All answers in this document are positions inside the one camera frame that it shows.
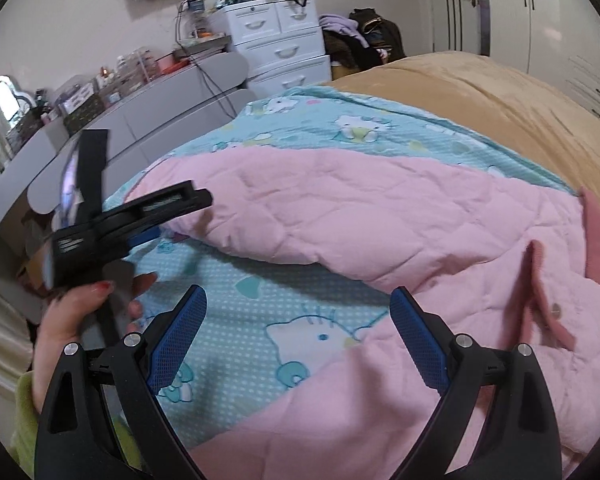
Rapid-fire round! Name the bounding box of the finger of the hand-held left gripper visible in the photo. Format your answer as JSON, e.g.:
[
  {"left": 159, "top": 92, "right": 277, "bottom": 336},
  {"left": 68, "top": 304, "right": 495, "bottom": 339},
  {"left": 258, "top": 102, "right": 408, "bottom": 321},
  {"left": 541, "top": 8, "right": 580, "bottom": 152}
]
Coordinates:
[
  {"left": 125, "top": 227, "right": 162, "bottom": 252},
  {"left": 97, "top": 181, "right": 214, "bottom": 241}
]

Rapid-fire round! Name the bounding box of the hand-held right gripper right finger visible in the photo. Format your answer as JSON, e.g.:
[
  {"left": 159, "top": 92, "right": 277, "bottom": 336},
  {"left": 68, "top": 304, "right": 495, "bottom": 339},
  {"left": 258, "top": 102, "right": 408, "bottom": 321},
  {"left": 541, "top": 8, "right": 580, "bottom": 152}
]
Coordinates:
[{"left": 389, "top": 286, "right": 564, "bottom": 480}]

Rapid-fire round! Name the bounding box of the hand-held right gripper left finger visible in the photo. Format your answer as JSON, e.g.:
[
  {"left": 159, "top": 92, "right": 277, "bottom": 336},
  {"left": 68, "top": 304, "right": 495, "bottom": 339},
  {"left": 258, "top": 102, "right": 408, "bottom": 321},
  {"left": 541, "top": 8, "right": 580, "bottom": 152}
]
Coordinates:
[{"left": 35, "top": 284, "right": 208, "bottom": 480}]

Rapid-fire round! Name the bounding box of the pink quilted coat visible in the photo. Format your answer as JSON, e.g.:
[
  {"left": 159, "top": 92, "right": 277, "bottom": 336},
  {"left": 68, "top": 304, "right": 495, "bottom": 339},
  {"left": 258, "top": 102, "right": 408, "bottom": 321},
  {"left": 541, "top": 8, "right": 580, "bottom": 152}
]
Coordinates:
[{"left": 125, "top": 140, "right": 600, "bottom": 480}]

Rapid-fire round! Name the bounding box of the dark clothes pile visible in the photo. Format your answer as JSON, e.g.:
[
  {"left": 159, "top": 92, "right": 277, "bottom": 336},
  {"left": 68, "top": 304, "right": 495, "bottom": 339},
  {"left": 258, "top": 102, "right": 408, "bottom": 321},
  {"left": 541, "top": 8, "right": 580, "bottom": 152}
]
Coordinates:
[{"left": 324, "top": 29, "right": 383, "bottom": 70}]

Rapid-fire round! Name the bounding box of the person's left hand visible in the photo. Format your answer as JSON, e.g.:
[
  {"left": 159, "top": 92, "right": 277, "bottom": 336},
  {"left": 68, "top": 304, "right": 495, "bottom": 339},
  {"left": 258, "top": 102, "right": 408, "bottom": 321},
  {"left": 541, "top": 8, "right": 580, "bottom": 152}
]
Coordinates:
[{"left": 31, "top": 272, "right": 159, "bottom": 409}]

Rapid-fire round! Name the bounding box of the blue cartoon print bed sheet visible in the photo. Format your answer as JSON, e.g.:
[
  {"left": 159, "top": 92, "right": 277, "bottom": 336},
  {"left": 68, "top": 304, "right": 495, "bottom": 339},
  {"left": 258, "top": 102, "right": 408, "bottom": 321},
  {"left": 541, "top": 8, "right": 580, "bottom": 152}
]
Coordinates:
[{"left": 102, "top": 85, "right": 581, "bottom": 453}]

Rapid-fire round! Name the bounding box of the black storage basket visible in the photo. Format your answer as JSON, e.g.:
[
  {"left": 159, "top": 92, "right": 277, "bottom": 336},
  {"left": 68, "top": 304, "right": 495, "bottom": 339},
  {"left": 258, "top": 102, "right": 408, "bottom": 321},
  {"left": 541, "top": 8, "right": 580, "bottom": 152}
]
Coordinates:
[{"left": 59, "top": 91, "right": 106, "bottom": 136}]

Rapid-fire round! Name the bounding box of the clear storage box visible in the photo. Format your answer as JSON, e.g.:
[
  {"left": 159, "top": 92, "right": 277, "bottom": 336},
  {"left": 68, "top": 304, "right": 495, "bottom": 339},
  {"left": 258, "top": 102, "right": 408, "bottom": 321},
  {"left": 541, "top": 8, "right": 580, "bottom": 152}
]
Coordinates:
[{"left": 114, "top": 47, "right": 162, "bottom": 86}]

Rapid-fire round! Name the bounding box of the silver framed mirror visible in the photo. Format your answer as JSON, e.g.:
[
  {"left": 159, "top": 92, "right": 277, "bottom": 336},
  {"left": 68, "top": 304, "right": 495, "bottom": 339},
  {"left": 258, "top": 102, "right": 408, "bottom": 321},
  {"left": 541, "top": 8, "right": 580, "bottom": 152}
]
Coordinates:
[{"left": 0, "top": 76, "right": 37, "bottom": 133}]

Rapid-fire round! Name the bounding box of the white plastic drawer cabinet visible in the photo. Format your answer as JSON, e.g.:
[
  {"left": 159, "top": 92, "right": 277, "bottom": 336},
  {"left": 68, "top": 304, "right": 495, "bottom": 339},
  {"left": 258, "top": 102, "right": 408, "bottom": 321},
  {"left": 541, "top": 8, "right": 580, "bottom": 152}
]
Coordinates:
[{"left": 207, "top": 0, "right": 332, "bottom": 100}]

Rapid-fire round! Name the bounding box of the cardboard box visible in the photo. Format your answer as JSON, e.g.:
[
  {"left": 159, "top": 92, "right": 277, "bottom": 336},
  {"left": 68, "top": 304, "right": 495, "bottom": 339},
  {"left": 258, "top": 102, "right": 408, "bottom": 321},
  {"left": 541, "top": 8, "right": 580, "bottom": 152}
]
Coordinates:
[{"left": 330, "top": 61, "right": 362, "bottom": 82}]

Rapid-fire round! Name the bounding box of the purple garment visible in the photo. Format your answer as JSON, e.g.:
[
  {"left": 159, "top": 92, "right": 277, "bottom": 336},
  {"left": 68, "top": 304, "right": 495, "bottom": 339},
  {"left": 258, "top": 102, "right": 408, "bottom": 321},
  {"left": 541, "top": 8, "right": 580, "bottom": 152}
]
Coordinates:
[{"left": 319, "top": 12, "right": 362, "bottom": 40}]

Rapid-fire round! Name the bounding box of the tan blanket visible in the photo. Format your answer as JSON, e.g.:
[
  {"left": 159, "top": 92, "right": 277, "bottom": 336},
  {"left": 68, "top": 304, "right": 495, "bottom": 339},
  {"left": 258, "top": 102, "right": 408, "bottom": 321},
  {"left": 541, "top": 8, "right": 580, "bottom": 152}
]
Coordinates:
[{"left": 325, "top": 52, "right": 600, "bottom": 211}]

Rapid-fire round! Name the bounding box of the black backpack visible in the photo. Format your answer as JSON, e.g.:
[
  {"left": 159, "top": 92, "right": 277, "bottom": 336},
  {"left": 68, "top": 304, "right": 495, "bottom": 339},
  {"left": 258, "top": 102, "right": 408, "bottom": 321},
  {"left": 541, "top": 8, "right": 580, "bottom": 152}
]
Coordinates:
[{"left": 349, "top": 7, "right": 407, "bottom": 65}]

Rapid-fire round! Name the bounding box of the white room door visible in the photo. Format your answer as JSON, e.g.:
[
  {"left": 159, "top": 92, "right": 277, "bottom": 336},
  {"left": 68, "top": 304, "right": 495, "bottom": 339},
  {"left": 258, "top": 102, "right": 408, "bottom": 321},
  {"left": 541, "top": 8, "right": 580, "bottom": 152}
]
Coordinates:
[{"left": 426, "top": 0, "right": 487, "bottom": 58}]

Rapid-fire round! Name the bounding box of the white wardrobe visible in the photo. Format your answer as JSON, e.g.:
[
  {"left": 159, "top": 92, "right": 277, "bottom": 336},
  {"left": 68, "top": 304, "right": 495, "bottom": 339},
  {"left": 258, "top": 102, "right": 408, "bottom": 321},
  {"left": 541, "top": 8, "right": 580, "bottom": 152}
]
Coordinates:
[{"left": 484, "top": 0, "right": 600, "bottom": 128}]

